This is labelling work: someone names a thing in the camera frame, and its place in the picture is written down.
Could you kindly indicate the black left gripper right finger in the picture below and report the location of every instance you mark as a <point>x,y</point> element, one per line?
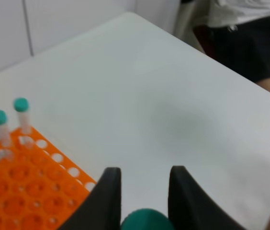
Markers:
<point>190,208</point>

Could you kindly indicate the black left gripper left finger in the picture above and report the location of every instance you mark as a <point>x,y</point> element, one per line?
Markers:
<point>101,210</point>

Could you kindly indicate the test tube with teal cap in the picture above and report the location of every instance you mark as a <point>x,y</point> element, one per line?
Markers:
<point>146,219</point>

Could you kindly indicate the orange test tube rack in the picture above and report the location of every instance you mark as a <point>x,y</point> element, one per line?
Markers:
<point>40,187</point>

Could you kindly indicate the rack tube far right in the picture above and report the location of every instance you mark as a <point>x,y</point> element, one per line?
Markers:
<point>21,106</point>

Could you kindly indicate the rack tube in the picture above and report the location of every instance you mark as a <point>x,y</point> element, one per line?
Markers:
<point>21,106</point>
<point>5,138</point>

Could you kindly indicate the seated person in background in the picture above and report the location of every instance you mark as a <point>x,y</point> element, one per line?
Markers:
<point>240,33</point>

